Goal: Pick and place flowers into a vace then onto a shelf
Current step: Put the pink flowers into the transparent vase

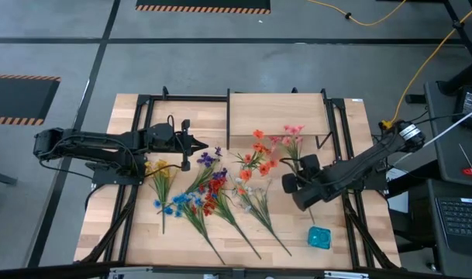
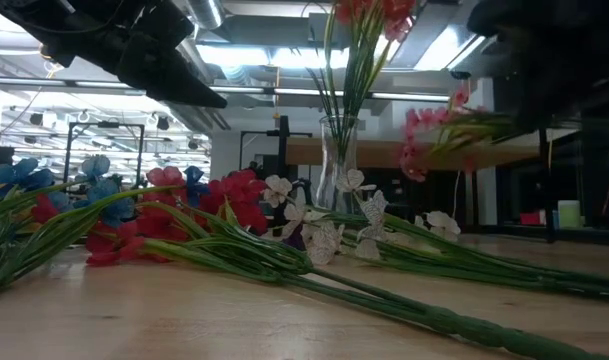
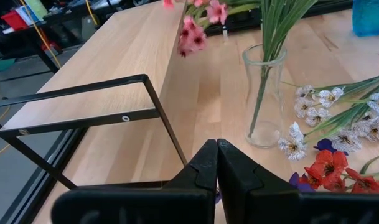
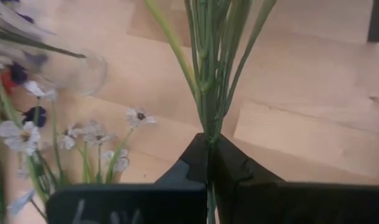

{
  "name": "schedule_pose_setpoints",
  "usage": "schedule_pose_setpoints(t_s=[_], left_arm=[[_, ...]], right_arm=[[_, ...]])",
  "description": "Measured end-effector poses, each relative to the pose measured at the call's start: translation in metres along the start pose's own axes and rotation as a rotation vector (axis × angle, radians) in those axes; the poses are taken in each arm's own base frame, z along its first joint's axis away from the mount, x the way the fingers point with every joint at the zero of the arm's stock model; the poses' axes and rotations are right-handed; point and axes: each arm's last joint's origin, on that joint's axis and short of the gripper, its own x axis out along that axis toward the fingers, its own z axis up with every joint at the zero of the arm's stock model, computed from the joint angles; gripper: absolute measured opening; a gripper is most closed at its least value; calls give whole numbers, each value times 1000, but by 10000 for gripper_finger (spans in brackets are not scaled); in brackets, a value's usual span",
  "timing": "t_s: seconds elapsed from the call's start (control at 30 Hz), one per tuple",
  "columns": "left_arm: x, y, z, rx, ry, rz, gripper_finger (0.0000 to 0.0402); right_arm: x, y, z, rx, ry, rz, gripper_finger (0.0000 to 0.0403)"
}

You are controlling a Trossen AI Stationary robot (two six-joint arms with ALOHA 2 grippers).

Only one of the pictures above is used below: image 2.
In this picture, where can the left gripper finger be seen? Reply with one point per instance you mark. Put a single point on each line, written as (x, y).
(159, 22)
(164, 75)

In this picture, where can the blue artificial flower bunch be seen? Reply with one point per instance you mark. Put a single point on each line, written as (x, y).
(101, 192)

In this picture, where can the red artificial flower bunch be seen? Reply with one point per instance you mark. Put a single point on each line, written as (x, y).
(241, 195)

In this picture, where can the pink artificial flower bunch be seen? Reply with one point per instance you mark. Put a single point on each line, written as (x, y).
(412, 122)

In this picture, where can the orange artificial flower bunch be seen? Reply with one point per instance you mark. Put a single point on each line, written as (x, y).
(356, 75)

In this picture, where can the tall clear glass vase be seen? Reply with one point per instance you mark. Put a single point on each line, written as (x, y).
(329, 185)

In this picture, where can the purple artificial flower bunch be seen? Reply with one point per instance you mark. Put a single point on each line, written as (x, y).
(296, 241)

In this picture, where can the white artificial flower bunch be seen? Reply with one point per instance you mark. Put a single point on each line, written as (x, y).
(326, 245)

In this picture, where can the long tube light fixture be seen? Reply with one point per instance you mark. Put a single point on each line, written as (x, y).
(409, 96)

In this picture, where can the green plastic container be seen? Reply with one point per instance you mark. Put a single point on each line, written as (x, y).
(569, 215)

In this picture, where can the small red box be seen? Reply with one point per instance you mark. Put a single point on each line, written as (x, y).
(530, 218)

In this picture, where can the small silver ventilation duct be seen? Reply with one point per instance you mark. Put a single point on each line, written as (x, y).
(206, 12)

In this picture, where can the black background rig frame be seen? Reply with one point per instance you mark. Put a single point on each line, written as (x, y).
(140, 150)

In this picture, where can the wooden shelf with black frame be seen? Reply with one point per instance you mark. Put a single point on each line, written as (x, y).
(409, 152)

